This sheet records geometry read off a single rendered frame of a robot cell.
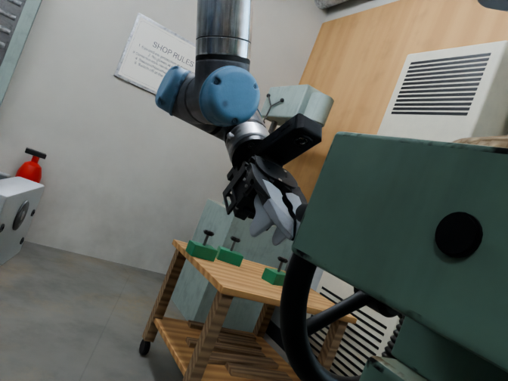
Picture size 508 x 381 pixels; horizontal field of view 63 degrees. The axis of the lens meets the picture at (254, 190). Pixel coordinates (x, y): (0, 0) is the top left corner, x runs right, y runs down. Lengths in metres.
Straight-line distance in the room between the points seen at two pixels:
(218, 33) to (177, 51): 2.62
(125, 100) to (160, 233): 1.02
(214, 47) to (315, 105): 1.93
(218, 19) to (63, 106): 2.52
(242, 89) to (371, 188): 0.39
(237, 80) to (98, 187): 2.62
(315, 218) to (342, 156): 0.03
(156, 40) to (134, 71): 0.27
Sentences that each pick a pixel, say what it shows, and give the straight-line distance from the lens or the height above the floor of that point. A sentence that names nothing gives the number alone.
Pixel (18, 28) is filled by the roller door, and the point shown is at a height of 1.26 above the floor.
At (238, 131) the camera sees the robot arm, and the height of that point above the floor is 0.94.
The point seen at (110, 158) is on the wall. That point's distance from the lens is 3.09.
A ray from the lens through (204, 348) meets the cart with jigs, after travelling 1.51.
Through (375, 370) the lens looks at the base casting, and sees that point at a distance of 0.25.
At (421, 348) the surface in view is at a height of 0.81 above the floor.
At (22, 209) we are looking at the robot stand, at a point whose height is 0.75.
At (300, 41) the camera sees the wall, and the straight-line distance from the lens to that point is 3.67.
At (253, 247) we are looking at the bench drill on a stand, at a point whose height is 0.55.
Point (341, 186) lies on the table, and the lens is 0.18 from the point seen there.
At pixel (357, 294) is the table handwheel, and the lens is 0.50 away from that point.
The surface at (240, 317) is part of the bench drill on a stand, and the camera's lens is 2.65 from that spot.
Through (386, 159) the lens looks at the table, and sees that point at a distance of 0.17.
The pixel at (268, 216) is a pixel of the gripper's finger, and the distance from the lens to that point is 0.51.
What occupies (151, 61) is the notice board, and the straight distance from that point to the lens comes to 3.13.
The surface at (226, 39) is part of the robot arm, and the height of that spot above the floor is 1.03.
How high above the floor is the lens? 0.86
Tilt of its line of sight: level
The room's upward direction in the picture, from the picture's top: 21 degrees clockwise
